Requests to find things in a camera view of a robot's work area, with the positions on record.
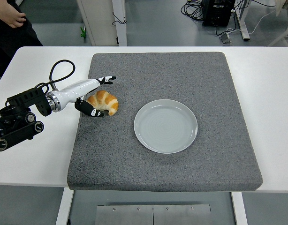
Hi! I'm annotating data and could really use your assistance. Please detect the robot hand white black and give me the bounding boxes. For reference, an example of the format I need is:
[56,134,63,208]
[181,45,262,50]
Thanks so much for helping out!
[56,75,117,118]

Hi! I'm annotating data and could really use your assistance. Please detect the croissant bread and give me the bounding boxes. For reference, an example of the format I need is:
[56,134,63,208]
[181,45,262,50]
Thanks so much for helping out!
[86,90,119,117]

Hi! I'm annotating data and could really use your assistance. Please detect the grey round plate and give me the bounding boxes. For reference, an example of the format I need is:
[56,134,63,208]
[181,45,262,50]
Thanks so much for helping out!
[133,98,198,154]

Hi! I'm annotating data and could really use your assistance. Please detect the grey metal plate with screws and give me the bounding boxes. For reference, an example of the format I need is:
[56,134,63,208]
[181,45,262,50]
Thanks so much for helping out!
[95,204,212,225]

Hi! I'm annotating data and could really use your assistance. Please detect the white cabinet panel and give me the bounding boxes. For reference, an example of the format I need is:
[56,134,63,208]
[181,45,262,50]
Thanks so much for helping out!
[76,0,118,46]

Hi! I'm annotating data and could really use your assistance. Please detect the person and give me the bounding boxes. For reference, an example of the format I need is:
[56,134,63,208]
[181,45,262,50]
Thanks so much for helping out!
[0,0,44,78]

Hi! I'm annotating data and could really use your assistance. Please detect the grey felt mat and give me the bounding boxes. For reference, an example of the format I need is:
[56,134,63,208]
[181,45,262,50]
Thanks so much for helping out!
[67,52,263,193]

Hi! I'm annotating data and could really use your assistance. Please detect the white table leg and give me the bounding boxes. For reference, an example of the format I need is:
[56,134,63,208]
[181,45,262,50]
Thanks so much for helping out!
[55,187,75,225]
[231,192,249,225]

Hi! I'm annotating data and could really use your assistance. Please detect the small grey pedal box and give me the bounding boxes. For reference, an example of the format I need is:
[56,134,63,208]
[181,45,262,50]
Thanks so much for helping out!
[219,32,233,45]

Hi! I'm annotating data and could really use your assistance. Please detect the black computer case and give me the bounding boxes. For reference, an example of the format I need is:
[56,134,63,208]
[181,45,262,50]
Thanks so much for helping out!
[202,0,236,27]

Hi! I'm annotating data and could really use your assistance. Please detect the white desk leg with foot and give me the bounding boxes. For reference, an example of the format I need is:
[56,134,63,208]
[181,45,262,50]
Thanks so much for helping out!
[233,0,250,41]

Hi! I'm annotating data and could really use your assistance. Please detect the beige cloth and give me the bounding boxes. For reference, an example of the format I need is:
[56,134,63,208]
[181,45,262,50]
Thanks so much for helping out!
[274,0,288,15]

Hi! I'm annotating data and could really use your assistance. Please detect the white desk upright post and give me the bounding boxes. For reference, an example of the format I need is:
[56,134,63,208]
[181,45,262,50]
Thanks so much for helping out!
[112,0,128,46]

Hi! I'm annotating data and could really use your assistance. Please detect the black cable on post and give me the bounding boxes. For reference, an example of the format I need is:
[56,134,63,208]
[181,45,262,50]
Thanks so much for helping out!
[112,11,128,26]

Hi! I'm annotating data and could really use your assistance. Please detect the black cable bundle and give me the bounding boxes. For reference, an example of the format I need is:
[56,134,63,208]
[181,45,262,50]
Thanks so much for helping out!
[181,0,205,22]

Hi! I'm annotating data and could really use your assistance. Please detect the white floor cable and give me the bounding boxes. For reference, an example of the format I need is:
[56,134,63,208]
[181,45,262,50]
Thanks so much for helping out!
[226,9,277,36]

